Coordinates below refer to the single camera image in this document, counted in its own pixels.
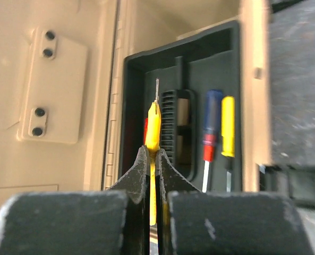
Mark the tan plastic tool box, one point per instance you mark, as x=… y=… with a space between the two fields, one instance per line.
x=61 y=84

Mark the black tool box tray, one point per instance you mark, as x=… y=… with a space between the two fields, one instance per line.
x=180 y=74

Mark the blue red handled screwdriver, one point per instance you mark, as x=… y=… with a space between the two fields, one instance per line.
x=211 y=127

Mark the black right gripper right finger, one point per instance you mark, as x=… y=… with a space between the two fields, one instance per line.
x=193 y=222

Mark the yellow box cutter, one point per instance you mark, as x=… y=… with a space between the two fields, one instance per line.
x=152 y=144

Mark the yellow handled screwdriver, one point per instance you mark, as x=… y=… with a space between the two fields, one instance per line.
x=228 y=137

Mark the red box cutter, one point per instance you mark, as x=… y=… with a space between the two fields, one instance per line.
x=145 y=130

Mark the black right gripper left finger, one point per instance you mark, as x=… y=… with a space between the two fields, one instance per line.
x=114 y=221

